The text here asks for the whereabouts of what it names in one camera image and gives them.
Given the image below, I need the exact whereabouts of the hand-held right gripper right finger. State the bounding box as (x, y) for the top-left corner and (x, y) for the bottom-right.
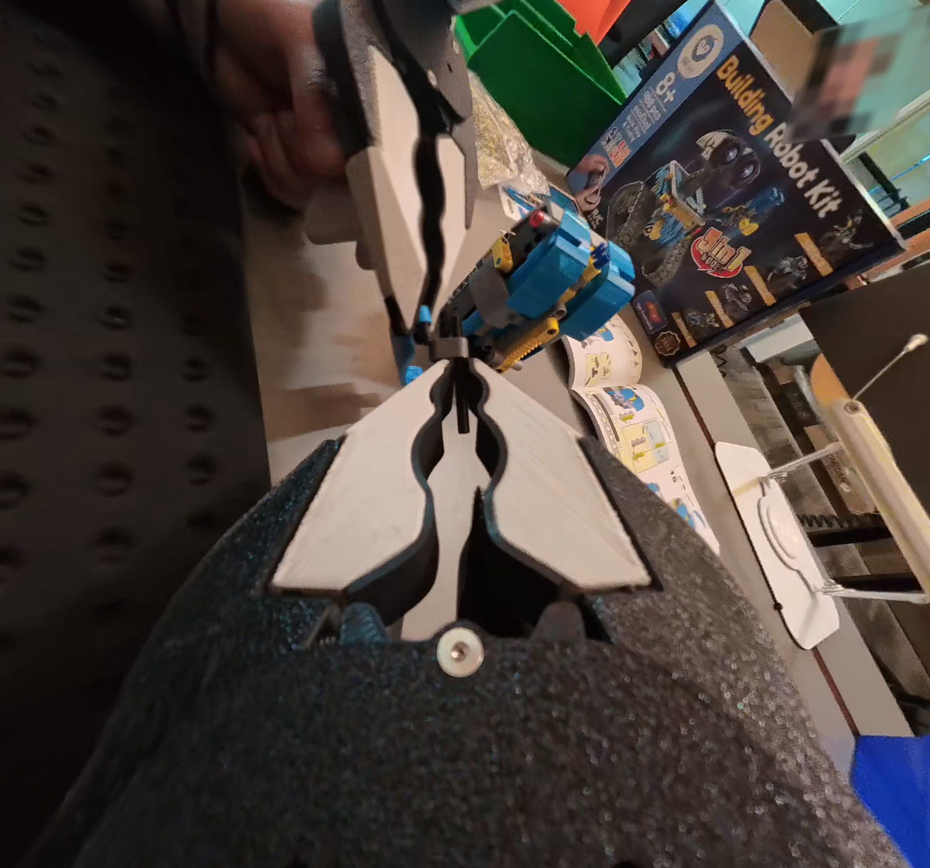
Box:
(465, 361), (652, 620)

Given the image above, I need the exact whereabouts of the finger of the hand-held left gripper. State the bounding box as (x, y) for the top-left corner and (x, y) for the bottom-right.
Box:
(346, 46), (431, 322)
(431, 122), (482, 304)

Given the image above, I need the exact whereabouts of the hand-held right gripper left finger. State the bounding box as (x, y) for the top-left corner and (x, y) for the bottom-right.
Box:
(270, 361), (460, 625)

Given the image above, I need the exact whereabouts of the blue yellow toy brick model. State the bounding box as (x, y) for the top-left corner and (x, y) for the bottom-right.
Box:
(439, 203), (636, 373)

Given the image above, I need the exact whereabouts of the blue curved panel piece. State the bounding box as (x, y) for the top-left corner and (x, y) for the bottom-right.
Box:
(394, 305), (437, 386)

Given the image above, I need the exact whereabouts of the thin black axle rod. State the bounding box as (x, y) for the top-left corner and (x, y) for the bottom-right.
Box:
(452, 316), (472, 435)

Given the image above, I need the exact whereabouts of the grey desk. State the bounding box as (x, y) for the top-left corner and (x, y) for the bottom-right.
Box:
(243, 62), (916, 775)

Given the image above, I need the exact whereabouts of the person's left hand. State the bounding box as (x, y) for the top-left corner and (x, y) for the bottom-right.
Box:
(214, 0), (350, 208)

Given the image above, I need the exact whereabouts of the clear plastic bag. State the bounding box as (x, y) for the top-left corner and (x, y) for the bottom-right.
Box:
(468, 72), (539, 189)

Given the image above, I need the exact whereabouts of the printed paper sheet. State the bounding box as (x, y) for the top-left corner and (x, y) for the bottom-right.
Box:
(500, 184), (582, 230)

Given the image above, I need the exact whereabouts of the white instruction booklet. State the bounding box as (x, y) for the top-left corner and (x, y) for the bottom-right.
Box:
(563, 316), (720, 557)

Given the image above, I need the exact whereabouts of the green plastic bin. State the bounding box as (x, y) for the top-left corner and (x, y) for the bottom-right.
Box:
(454, 0), (627, 168)

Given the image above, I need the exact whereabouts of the dark blue toy kit box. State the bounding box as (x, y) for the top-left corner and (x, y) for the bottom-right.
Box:
(567, 0), (905, 368)

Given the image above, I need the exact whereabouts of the black flat board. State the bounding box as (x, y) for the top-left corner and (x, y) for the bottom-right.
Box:
(799, 276), (930, 513)

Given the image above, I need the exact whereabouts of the blue plastic bin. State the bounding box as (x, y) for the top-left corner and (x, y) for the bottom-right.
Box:
(850, 733), (930, 868)

